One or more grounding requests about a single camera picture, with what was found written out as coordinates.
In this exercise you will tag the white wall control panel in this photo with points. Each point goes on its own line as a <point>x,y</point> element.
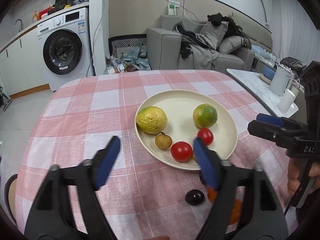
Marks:
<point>172,7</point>

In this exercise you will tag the marble side table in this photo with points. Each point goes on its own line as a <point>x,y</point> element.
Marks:
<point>252,85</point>

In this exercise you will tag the grey pillow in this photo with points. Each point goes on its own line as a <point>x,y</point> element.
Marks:
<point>231,43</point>
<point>216,36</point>

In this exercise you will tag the white electric kettle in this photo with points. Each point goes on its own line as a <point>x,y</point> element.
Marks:
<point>281,80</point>

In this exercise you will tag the cream round plate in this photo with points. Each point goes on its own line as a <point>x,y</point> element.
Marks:
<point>180,107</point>

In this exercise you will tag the pink checked tablecloth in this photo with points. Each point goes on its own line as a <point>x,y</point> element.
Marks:
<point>100,105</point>

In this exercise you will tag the small dark purple fruit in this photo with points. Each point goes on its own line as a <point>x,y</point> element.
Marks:
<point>195,197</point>

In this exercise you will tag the blue box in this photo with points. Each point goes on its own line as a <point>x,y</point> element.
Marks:
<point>268,72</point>

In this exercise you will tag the black clothes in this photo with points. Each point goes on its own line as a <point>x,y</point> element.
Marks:
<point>217,18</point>

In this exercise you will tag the green guava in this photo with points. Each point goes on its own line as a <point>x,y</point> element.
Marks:
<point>205,115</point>

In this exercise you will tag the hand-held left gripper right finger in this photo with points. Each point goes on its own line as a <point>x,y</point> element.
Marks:
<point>205,162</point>

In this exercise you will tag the red container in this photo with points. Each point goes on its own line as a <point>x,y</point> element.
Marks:
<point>45,12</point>

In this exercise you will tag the white kitchen counter cabinets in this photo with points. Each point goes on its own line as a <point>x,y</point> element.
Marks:
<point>15,62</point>

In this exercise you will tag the yellow guava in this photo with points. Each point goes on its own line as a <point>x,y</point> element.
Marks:
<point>151,119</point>

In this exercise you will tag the red tomato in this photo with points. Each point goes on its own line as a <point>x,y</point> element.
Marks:
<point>181,151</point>
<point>206,135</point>

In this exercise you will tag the grey clothes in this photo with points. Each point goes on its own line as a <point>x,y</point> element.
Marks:
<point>203,55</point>

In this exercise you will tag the grey sofa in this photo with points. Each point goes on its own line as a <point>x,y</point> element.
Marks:
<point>162,50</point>

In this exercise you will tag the yellow bottle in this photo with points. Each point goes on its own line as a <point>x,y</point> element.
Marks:
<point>34,17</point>

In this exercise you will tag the person's right hand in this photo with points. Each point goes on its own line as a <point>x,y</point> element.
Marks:
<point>292,177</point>

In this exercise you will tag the white paper roll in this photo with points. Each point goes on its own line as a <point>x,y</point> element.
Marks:
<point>287,101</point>

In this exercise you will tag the brown longan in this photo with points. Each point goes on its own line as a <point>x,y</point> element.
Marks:
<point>163,141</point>

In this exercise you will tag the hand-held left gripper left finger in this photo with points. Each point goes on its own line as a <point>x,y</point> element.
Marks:
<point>107,162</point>

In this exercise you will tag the white washing machine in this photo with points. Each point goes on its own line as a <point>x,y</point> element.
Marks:
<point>65,47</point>

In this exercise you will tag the orange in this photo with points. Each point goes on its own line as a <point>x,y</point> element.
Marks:
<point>236,212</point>

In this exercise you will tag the light blue plastic bags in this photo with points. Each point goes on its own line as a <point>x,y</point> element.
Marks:
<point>132,57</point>

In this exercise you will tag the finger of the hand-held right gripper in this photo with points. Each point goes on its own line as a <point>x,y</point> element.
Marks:
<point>268,118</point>
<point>265,131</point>

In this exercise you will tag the black pressure cooker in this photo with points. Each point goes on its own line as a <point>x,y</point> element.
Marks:
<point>64,1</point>

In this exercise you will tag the black patterned basket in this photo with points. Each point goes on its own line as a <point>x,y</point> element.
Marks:
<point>125,41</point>

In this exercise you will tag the dark blue clothes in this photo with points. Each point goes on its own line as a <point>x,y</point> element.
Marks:
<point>186,37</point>

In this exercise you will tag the wooden chair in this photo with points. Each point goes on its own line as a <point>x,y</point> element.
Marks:
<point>10,195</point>

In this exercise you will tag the metal faucet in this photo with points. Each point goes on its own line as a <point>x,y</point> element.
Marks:
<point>18,23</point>

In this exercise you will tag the dark cloth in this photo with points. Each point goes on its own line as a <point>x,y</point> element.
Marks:
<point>292,63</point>

